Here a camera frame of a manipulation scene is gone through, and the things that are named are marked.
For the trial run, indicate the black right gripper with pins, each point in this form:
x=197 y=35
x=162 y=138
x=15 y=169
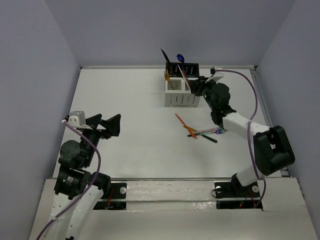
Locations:
x=200 y=83

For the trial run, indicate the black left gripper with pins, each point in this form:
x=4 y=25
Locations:
x=99 y=131

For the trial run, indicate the iridescent spoon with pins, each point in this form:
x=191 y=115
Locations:
x=220 y=131

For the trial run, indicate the orange white chopstick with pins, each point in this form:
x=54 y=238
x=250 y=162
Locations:
x=179 y=68

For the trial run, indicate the blue spoon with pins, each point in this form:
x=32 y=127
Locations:
x=180 y=58

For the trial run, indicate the black knife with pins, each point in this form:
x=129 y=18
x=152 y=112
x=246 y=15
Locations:
x=167 y=60

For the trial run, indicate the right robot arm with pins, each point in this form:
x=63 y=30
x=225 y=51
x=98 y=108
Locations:
x=269 y=147

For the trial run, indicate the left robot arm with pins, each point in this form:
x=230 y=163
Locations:
x=79 y=184

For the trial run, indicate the iridescent fork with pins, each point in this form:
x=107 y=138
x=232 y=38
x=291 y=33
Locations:
x=205 y=133

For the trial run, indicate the white utensil caddy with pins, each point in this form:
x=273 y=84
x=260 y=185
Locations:
x=178 y=94

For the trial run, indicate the black utensil on table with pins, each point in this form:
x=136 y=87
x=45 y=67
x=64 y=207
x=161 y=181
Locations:
x=209 y=138

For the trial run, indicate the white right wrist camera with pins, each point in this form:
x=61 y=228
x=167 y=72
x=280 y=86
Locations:
x=216 y=75

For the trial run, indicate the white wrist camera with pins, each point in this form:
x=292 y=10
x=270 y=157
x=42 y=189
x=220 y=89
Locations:
x=77 y=120
x=216 y=75

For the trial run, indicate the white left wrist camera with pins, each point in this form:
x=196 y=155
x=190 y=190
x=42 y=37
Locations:
x=77 y=120

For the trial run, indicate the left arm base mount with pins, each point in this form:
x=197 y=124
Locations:
x=115 y=200

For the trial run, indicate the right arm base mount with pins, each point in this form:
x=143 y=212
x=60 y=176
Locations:
x=228 y=199

